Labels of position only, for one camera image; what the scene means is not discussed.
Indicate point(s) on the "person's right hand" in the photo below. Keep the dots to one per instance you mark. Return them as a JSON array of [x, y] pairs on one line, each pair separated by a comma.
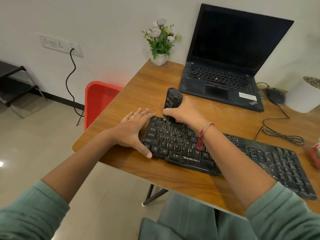
[[188, 113]]

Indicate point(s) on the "person's left hand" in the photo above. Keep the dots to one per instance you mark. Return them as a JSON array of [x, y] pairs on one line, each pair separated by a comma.
[[128, 133]]

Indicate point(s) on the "person's left middle finger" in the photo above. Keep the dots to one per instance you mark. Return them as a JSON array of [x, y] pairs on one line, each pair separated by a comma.
[[142, 115]]

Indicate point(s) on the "person's right thumb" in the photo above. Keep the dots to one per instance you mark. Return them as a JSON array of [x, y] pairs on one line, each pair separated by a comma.
[[170, 112]]

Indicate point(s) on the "person's left little finger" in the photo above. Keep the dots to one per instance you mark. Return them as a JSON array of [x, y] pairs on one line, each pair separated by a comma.
[[127, 117]]

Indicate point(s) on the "person's left thumb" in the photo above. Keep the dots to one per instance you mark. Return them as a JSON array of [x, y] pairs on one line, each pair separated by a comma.
[[144, 149]]

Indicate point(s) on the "black handheld blower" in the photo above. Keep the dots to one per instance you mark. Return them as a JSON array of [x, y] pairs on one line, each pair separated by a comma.
[[173, 97]]

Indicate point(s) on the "black computer keyboard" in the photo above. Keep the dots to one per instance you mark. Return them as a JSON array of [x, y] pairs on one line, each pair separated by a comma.
[[262, 152]]

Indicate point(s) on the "person's right forearm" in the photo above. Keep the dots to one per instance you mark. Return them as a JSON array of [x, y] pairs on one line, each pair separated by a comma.
[[232, 162]]

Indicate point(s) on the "person's left forearm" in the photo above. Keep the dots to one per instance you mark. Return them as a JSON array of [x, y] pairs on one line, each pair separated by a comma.
[[82, 159]]

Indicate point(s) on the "red plastic chair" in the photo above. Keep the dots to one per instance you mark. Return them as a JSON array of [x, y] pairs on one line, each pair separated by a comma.
[[97, 102]]

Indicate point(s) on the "red thread wrist band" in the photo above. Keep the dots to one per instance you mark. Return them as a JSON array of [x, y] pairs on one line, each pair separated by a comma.
[[201, 134]]

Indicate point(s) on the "black table leg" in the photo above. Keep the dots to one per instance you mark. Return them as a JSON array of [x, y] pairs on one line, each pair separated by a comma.
[[152, 196]]

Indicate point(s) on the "white potted artificial flowers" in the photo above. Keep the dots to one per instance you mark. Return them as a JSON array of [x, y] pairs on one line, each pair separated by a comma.
[[159, 59]]

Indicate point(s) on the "person's green trousers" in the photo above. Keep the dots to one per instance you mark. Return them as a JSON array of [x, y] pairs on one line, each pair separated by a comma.
[[187, 219]]

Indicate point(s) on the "black laptop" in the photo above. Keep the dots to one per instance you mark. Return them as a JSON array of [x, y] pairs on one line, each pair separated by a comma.
[[232, 39]]

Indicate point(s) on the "black computer mouse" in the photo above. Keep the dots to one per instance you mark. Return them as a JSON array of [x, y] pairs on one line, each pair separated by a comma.
[[275, 96]]

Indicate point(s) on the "black metal shelf rack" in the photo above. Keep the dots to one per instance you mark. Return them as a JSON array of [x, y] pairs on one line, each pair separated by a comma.
[[10, 88]]

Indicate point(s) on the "white round plant pot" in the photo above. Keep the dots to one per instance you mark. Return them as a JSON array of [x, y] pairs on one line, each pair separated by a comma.
[[300, 97]]

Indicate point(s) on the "person's green left sleeve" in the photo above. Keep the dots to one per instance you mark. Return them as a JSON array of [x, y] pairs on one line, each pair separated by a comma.
[[30, 214]]

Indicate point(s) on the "person's green sleeve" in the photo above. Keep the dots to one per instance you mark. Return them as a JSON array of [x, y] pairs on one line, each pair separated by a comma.
[[30, 214], [282, 217]]

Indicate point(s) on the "red and white packet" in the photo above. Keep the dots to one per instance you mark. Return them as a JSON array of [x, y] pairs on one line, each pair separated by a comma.
[[315, 154]]

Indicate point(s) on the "person's green right sleeve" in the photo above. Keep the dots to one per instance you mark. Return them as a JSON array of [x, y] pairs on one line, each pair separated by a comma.
[[282, 217]]

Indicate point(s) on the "white wall socket plate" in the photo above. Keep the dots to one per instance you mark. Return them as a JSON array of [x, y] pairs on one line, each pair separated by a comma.
[[53, 43]]

